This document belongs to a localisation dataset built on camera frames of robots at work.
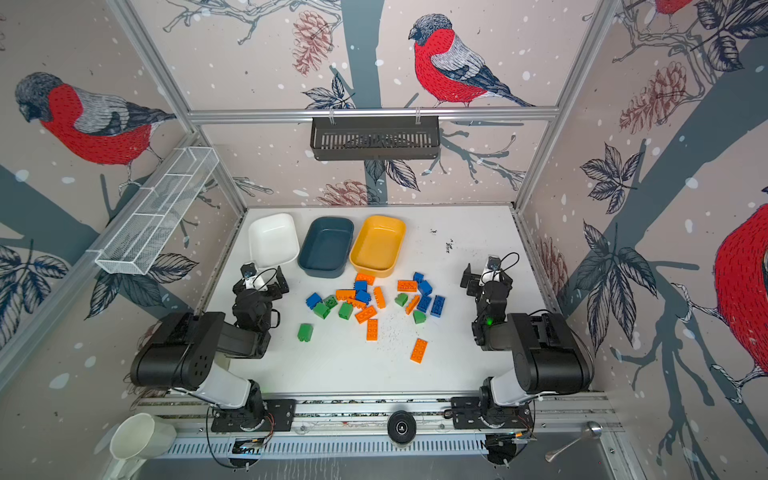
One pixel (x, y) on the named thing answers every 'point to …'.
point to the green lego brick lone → (304, 332)
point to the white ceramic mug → (141, 436)
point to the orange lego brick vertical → (380, 298)
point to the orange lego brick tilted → (366, 314)
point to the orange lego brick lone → (418, 351)
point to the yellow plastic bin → (378, 248)
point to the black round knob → (401, 426)
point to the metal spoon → (591, 430)
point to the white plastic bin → (273, 240)
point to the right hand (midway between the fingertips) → (485, 269)
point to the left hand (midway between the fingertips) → (261, 270)
